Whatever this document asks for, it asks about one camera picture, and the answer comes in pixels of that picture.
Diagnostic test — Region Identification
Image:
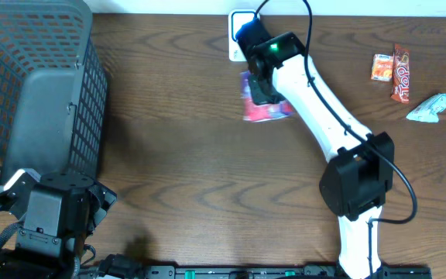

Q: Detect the red purple snack bag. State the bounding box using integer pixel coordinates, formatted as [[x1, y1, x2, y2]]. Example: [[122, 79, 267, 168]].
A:
[[240, 71, 293, 122]]

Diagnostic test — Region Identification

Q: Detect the small orange snack packet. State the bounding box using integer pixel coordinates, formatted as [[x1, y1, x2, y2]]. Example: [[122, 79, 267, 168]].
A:
[[371, 54, 393, 82]]

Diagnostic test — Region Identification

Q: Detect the red white striped packet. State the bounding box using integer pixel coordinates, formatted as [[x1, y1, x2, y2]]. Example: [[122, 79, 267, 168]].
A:
[[390, 44, 410, 104]]

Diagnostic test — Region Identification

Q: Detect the teal white snack packet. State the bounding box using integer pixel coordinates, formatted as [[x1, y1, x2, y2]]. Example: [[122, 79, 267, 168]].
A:
[[406, 93, 446, 123]]

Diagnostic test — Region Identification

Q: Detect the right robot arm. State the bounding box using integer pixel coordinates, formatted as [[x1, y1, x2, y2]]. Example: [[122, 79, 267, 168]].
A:
[[235, 19, 394, 278]]

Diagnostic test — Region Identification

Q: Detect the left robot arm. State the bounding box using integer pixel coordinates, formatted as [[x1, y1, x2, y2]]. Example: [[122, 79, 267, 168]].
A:
[[0, 173, 117, 278]]

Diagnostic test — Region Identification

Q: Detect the grey plastic mesh basket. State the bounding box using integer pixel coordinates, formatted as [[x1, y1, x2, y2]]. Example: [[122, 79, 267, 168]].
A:
[[0, 0, 108, 192]]

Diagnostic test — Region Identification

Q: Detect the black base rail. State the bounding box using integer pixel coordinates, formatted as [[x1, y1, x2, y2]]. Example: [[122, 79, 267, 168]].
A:
[[79, 264, 433, 279]]

